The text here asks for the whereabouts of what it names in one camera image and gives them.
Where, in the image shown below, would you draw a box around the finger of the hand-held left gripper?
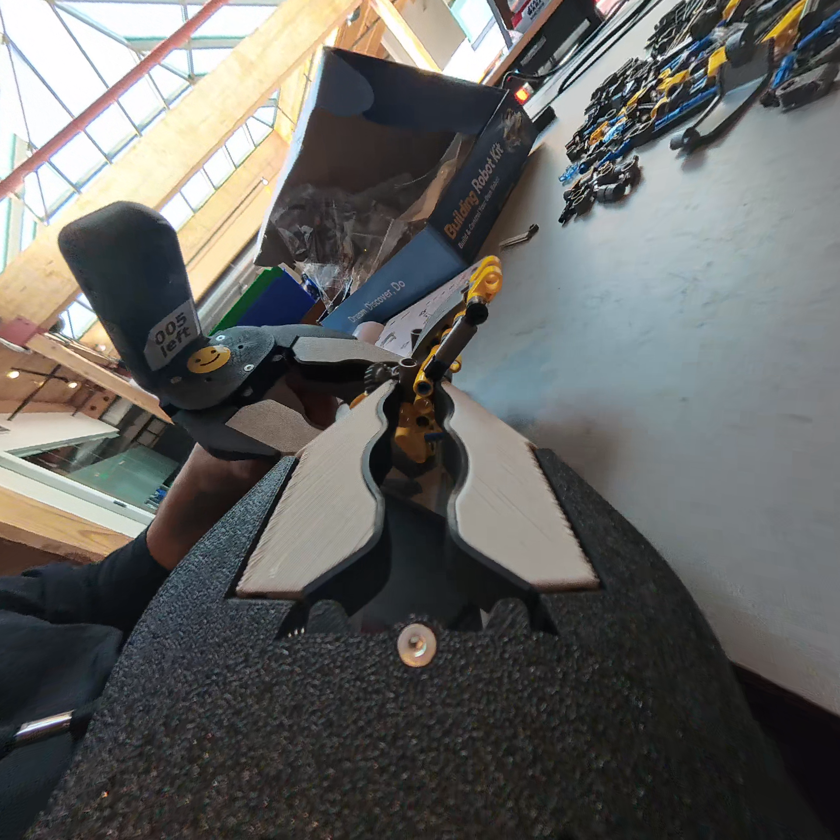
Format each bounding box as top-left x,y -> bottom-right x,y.
225,399 -> 322,455
290,335 -> 403,383

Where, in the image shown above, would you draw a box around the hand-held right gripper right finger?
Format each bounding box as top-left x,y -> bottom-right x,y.
438,382 -> 601,593

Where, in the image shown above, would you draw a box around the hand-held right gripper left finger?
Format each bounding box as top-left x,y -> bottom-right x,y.
235,378 -> 401,598

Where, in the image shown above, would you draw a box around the yellow brick arm with piston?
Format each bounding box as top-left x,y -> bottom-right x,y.
392,256 -> 505,483

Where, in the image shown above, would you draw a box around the person's left forearm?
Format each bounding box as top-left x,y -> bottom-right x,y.
0,532 -> 172,657

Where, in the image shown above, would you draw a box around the grey desk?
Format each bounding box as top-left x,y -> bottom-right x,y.
453,0 -> 840,716

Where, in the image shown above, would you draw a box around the person's left hand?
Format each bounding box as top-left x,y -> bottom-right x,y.
146,377 -> 358,572

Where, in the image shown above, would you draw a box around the blue green partition panel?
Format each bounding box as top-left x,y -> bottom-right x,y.
252,266 -> 322,322

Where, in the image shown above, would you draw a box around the white instruction booklet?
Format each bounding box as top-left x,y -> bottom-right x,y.
377,262 -> 487,368

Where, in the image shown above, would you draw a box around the clear plastic bags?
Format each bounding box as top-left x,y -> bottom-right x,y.
272,131 -> 460,309

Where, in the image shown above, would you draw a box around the blue cardboard kit box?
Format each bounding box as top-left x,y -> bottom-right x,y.
252,46 -> 542,336

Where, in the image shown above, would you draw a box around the red ceiling pipe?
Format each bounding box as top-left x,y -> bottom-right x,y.
0,0 -> 231,201

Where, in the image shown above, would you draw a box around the pile of loose building bricks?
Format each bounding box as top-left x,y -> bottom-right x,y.
558,0 -> 840,227

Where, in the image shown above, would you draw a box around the grey curved panel brick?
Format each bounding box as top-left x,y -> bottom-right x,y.
669,62 -> 778,155

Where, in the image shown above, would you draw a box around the black strap with metal buckle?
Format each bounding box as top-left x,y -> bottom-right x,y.
10,710 -> 76,748

